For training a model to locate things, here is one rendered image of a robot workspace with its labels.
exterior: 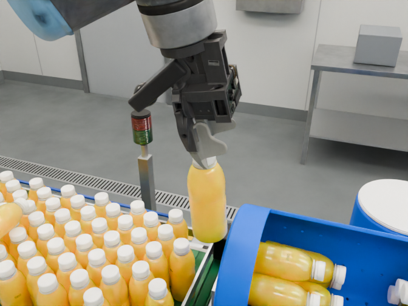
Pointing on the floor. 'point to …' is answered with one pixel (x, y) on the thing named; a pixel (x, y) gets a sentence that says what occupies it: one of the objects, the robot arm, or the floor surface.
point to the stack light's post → (147, 182)
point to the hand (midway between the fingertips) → (204, 153)
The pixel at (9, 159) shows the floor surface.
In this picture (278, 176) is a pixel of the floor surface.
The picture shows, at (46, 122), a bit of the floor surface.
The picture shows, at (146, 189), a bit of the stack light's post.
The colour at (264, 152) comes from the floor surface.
